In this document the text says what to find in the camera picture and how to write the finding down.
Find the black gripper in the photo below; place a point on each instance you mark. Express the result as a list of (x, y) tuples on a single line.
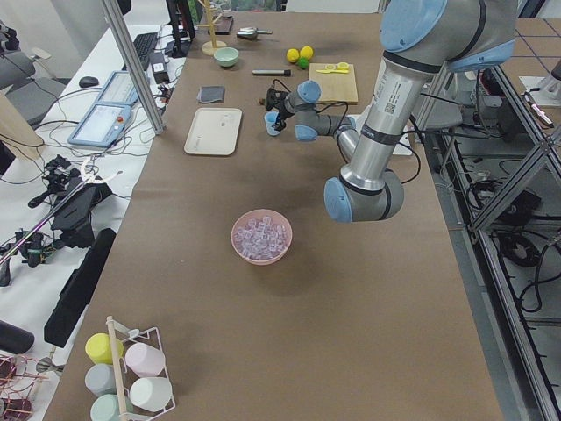
[(280, 115)]

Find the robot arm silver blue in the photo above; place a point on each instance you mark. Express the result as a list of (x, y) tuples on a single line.
[(418, 39)]

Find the light blue paper cup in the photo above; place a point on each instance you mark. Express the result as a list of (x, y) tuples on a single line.
[(270, 119)]

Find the steel ice scoop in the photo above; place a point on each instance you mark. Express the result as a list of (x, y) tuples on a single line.
[(252, 33)]

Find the pink cup in rack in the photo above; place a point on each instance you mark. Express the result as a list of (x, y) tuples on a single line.
[(144, 360)]

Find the yellow cup in rack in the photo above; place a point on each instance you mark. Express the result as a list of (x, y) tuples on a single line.
[(98, 348)]

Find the white cup in rack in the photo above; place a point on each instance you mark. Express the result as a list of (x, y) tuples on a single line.
[(151, 393)]

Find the grey cup in rack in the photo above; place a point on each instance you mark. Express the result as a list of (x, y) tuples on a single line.
[(100, 380)]

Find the green cup in rack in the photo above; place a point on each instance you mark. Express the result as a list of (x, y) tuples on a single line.
[(105, 408)]

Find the steel muddler black tip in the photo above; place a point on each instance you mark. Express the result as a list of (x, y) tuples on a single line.
[(272, 72)]

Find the green lime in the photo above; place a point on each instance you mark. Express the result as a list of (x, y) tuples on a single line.
[(303, 63)]

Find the cream rabbit serving tray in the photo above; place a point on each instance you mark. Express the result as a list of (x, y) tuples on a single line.
[(213, 131)]

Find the yellow lemon upper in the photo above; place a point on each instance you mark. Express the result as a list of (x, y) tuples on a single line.
[(292, 55)]

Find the yellow lemon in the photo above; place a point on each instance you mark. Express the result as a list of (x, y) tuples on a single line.
[(292, 55), (306, 52)]

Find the wooden cutting board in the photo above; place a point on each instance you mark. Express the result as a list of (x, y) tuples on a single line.
[(335, 87)]

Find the yellow plastic knife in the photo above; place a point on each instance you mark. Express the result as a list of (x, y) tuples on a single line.
[(333, 70)]

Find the folded grey cloth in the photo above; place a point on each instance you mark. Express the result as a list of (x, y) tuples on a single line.
[(211, 94)]

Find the yellow lemon lower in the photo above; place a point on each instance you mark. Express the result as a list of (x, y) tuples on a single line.
[(306, 52)]

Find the mint green bowl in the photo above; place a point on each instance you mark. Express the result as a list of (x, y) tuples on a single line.
[(226, 57)]

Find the wooden mug tree stand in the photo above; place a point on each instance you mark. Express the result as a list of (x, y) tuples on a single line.
[(211, 15)]

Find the black tray at edge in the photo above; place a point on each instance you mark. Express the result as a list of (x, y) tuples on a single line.
[(223, 25)]

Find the pink bowl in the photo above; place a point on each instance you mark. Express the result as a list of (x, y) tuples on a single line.
[(279, 218)]

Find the black power adapter box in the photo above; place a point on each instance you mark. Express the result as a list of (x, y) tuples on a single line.
[(159, 67)]

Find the black keyboard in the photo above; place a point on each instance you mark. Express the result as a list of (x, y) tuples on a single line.
[(145, 44)]

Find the teach pendant far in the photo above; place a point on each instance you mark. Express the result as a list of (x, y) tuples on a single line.
[(119, 88)]

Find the teach pendant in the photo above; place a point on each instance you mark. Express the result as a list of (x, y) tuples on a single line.
[(101, 126), (119, 88)]

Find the teach pendant near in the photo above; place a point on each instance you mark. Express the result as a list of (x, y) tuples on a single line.
[(101, 126)]

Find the black computer mouse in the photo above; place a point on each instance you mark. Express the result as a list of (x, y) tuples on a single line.
[(88, 82)]

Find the handheld gripper tool black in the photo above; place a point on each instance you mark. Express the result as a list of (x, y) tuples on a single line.
[(68, 222)]

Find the black soundbar box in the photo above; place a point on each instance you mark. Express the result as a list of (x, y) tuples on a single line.
[(78, 291)]

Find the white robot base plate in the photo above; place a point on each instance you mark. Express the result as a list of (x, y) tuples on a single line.
[(403, 147)]

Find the aluminium frame post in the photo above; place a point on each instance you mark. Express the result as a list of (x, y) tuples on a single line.
[(130, 57)]

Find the white wire cup rack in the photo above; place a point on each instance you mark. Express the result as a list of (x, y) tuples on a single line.
[(121, 338)]

